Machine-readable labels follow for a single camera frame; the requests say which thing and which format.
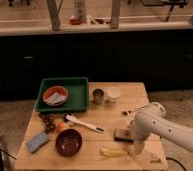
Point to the blue sponge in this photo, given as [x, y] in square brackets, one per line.
[34, 144]

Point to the white paper cup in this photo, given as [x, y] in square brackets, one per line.
[113, 94]

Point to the wooden table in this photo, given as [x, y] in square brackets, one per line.
[89, 158]

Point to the orange peach fruit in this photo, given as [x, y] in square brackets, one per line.
[61, 126]

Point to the metal fork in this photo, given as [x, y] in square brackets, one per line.
[129, 112]

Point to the yellow banana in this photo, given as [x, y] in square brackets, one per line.
[112, 152]

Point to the green plastic tray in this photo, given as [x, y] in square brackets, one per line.
[78, 95]

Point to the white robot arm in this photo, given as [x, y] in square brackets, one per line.
[151, 119]

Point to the metal cup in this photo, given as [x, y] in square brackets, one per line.
[98, 95]

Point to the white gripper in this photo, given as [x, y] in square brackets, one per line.
[140, 135]

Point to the dark red bowl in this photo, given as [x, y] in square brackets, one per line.
[68, 142]

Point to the white handled brush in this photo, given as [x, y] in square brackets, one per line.
[73, 119]

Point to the bunch of dark grapes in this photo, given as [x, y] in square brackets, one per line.
[49, 123]

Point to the black whiteboard eraser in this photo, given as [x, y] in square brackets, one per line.
[123, 135]

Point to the grey folded cloth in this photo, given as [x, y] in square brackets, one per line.
[55, 98]

